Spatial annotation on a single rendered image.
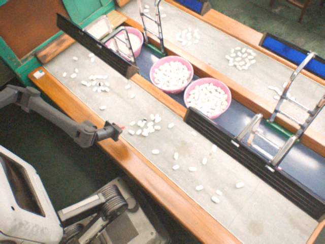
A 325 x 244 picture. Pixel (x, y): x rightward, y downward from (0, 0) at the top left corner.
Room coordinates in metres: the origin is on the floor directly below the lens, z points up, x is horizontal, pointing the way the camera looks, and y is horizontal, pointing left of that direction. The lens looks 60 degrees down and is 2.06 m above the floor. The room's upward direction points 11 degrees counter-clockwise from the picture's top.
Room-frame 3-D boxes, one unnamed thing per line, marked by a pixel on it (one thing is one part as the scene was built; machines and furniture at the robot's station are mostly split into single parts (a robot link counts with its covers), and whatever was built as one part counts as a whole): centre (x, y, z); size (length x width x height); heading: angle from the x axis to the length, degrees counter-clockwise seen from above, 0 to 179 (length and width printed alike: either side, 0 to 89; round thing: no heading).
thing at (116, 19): (1.60, 0.31, 0.77); 0.33 x 0.15 x 0.01; 127
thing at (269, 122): (0.63, -0.68, 0.90); 0.20 x 0.19 x 0.45; 37
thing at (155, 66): (1.07, -0.09, 0.72); 0.27 x 0.27 x 0.10
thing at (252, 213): (0.73, 0.08, 0.73); 1.81 x 0.30 x 0.02; 37
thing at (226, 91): (0.85, -0.26, 0.72); 0.27 x 0.27 x 0.10
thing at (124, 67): (1.12, 0.30, 1.08); 0.62 x 0.08 x 0.07; 37
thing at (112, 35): (1.16, 0.23, 0.90); 0.20 x 0.19 x 0.45; 37
